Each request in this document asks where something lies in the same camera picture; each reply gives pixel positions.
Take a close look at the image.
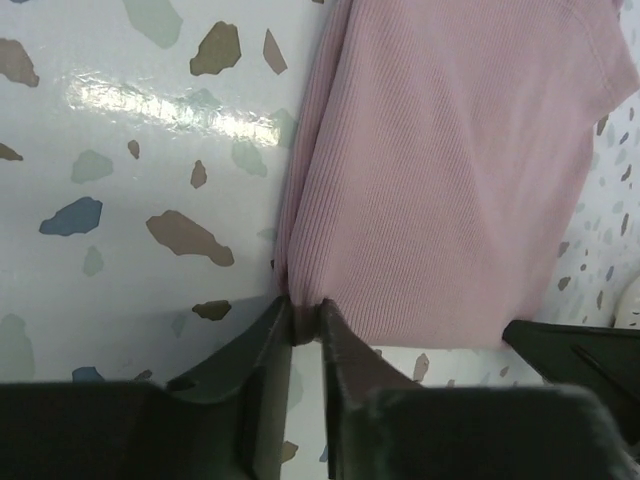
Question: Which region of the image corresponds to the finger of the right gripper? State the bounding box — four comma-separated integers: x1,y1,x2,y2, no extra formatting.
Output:
502,320,639,388

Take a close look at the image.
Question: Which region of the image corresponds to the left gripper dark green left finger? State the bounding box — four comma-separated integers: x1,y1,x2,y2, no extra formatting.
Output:
1,297,292,479

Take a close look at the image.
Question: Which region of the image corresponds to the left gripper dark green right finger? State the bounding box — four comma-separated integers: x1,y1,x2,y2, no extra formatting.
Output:
317,300,637,479

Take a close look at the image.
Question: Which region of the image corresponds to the pink tank top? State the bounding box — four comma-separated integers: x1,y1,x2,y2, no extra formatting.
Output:
274,1,639,349

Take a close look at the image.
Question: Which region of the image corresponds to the white perforated laundry basket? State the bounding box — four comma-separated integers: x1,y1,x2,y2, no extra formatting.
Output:
613,277,640,330

